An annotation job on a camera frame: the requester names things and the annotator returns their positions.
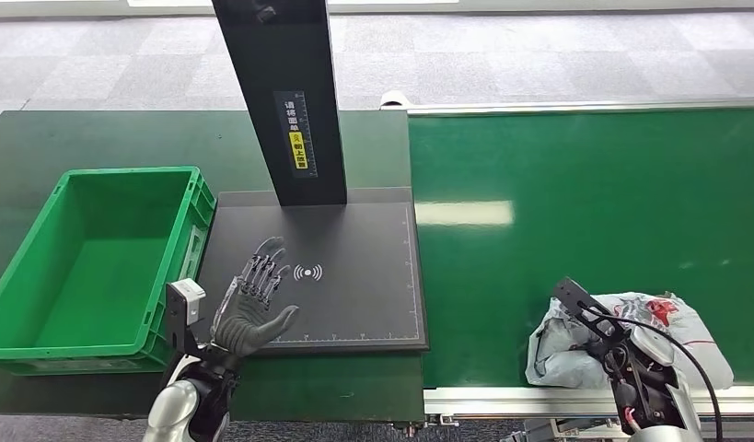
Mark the aluminium conveyor side rail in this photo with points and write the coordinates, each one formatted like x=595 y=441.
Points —
x=565 y=107
x=474 y=401

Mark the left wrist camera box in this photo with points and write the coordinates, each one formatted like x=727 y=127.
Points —
x=184 y=305

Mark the green conveyor belt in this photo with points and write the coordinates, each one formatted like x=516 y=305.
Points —
x=565 y=171

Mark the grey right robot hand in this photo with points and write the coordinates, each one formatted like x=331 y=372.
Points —
x=590 y=351

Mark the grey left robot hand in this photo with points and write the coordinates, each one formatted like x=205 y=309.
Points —
x=248 y=326

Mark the black yellow label sticker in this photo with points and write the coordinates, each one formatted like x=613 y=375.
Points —
x=297 y=137

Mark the green plastic crate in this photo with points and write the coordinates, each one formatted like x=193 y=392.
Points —
x=96 y=274

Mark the grey poly mailer package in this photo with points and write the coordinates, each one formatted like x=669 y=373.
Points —
x=559 y=360

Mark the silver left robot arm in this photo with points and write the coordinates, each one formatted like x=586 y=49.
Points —
x=184 y=405

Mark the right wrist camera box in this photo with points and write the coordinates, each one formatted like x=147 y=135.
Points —
x=587 y=308

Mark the black inbound scanner machine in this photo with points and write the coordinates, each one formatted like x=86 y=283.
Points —
x=352 y=274

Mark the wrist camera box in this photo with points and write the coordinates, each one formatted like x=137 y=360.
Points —
x=184 y=305
x=587 y=308

